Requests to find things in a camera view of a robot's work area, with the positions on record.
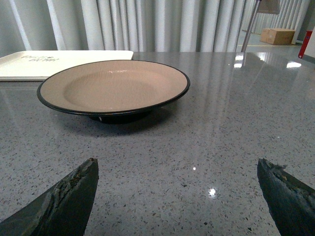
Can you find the white rectangular bear tray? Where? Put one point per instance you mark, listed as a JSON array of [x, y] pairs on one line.
[[39, 65]]

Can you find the red fire extinguisher box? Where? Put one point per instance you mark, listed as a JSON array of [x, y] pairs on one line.
[[305, 43]]

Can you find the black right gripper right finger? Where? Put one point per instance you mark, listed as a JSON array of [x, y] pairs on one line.
[[291, 202]]

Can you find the brown cardboard box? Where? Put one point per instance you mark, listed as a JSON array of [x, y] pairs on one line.
[[277, 36]]

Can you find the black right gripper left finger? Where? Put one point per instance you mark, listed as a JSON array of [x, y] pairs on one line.
[[62, 210]]

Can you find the grey metal stand pole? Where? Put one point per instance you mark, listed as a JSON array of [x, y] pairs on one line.
[[250, 26]]

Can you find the beige plate with black rim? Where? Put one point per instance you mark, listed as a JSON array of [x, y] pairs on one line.
[[113, 89]]

